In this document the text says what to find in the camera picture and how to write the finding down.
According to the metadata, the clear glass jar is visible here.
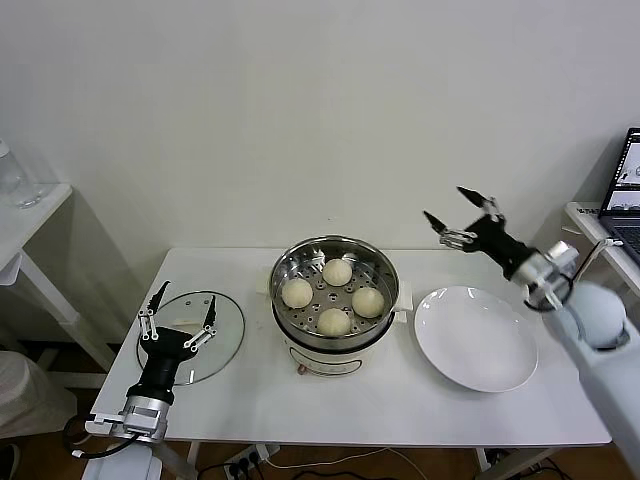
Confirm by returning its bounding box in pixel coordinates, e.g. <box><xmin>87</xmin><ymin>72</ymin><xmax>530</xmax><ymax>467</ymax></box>
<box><xmin>0</xmin><ymin>138</ymin><xmax>44</xmax><ymax>210</ymax></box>

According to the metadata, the white round plate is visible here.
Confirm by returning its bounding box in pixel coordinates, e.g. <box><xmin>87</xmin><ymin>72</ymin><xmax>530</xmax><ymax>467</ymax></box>
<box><xmin>413</xmin><ymin>285</ymin><xmax>540</xmax><ymax>394</ymax></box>

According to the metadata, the beige trouser leg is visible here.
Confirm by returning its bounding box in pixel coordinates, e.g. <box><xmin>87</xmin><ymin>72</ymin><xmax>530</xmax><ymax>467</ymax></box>
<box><xmin>0</xmin><ymin>349</ymin><xmax>77</xmax><ymax>444</ymax></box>

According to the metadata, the white steamed baozi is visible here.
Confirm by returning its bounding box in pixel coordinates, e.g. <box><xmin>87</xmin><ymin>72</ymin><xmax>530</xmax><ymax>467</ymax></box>
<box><xmin>351</xmin><ymin>286</ymin><xmax>386</xmax><ymax>319</ymax></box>
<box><xmin>318</xmin><ymin>307</ymin><xmax>353</xmax><ymax>338</ymax></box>
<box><xmin>281</xmin><ymin>278</ymin><xmax>315</xmax><ymax>309</ymax></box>
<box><xmin>322</xmin><ymin>258</ymin><xmax>354</xmax><ymax>288</ymax></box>

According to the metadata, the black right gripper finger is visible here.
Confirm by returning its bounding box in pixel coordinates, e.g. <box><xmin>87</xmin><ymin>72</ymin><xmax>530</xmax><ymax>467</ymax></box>
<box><xmin>422</xmin><ymin>210</ymin><xmax>475</xmax><ymax>252</ymax></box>
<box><xmin>456</xmin><ymin>185</ymin><xmax>507</xmax><ymax>225</ymax></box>

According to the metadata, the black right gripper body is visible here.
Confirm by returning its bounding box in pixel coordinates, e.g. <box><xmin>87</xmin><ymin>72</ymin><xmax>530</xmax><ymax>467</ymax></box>
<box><xmin>464</xmin><ymin>214</ymin><xmax>534</xmax><ymax>281</ymax></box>

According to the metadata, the round glass pot lid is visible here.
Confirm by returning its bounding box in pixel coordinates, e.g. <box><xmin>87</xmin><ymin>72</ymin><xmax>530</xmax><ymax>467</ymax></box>
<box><xmin>135</xmin><ymin>290</ymin><xmax>246</xmax><ymax>385</ymax></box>

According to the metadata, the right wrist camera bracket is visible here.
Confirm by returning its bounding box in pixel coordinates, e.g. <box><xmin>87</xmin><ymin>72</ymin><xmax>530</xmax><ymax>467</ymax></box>
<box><xmin>522</xmin><ymin>239</ymin><xmax>582</xmax><ymax>314</ymax></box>

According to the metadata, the white table leg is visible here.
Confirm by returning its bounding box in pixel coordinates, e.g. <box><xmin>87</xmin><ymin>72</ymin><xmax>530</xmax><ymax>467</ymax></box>
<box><xmin>472</xmin><ymin>447</ymin><xmax>501</xmax><ymax>474</ymax></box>
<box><xmin>159</xmin><ymin>441</ymin><xmax>202</xmax><ymax>480</ymax></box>

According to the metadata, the white power strip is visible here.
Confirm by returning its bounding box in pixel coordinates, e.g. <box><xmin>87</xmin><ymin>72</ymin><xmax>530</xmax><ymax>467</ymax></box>
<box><xmin>222</xmin><ymin>443</ymin><xmax>281</xmax><ymax>476</ymax></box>

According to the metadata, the laptop charging cable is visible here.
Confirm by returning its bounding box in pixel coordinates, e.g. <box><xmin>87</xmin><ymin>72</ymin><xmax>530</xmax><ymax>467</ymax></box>
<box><xmin>569</xmin><ymin>238</ymin><xmax>624</xmax><ymax>281</ymax></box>

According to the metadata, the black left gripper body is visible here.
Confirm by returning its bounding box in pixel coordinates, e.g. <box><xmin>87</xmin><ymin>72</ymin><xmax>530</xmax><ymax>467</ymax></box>
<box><xmin>129</xmin><ymin>326</ymin><xmax>200</xmax><ymax>402</ymax></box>

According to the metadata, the black shoe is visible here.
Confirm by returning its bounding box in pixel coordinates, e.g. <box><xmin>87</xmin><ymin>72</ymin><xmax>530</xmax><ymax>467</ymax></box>
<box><xmin>0</xmin><ymin>442</ymin><xmax>22</xmax><ymax>480</ymax></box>

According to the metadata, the open dark laptop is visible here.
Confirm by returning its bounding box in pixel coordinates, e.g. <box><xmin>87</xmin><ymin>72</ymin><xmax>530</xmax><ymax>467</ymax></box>
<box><xmin>597</xmin><ymin>127</ymin><xmax>640</xmax><ymax>266</ymax></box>

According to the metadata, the stainless steel steamer basket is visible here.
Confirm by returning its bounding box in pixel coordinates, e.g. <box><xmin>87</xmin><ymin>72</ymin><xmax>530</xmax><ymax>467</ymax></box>
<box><xmin>269</xmin><ymin>235</ymin><xmax>401</xmax><ymax>354</ymax></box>

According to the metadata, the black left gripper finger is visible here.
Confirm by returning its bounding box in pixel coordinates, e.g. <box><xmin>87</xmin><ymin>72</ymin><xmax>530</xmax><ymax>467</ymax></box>
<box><xmin>137</xmin><ymin>280</ymin><xmax>173</xmax><ymax>343</ymax></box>
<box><xmin>180</xmin><ymin>294</ymin><xmax>218</xmax><ymax>352</ymax></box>

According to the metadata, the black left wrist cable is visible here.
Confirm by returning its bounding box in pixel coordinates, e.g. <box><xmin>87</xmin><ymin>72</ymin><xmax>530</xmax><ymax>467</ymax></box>
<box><xmin>62</xmin><ymin>417</ymin><xmax>139</xmax><ymax>460</ymax></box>

